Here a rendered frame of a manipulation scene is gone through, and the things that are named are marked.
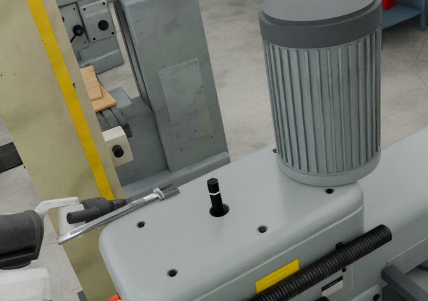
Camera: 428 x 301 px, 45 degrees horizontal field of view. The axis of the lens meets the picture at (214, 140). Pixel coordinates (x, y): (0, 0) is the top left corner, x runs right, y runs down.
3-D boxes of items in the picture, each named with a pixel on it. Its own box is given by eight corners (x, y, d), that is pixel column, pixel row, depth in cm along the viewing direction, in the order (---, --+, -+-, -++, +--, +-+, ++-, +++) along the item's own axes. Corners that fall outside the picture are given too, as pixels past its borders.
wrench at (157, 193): (60, 249, 92) (58, 245, 92) (55, 237, 96) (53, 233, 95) (179, 192, 100) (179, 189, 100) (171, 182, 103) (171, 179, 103)
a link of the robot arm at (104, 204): (113, 222, 172) (83, 228, 163) (110, 194, 173) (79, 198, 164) (136, 222, 164) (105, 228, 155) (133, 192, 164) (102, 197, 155)
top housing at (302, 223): (158, 378, 85) (134, 317, 77) (110, 280, 106) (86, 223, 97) (375, 251, 100) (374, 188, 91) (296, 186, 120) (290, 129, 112)
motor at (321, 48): (319, 202, 91) (304, 34, 73) (258, 153, 106) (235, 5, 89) (404, 158, 97) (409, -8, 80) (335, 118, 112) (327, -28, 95)
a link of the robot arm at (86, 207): (86, 232, 162) (54, 239, 154) (83, 198, 163) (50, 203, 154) (107, 232, 155) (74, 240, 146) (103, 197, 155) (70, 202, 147)
